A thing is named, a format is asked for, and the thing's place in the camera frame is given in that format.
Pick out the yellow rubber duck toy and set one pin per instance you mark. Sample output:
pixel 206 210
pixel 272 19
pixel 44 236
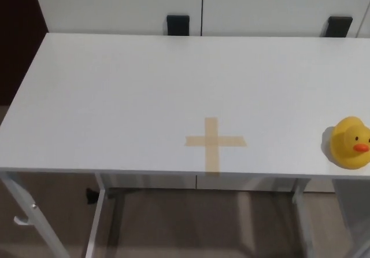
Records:
pixel 344 145

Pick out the white desk apron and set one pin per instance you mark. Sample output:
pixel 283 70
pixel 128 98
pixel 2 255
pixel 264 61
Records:
pixel 162 181

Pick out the white desk leg with hook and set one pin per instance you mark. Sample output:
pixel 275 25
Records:
pixel 37 220

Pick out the long beige tape strip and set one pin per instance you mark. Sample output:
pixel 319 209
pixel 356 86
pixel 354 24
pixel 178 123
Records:
pixel 212 159

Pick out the black floor object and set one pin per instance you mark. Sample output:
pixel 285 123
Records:
pixel 92 195

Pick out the white cabinet door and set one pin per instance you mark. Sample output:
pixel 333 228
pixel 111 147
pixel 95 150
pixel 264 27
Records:
pixel 115 6
pixel 274 6

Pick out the dark maroon panel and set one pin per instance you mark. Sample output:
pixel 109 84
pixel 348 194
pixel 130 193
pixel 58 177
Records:
pixel 17 38

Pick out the white hook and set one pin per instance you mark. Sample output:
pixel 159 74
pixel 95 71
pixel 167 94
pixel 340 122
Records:
pixel 20 221

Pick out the black bracket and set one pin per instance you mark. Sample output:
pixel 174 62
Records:
pixel 339 26
pixel 177 25

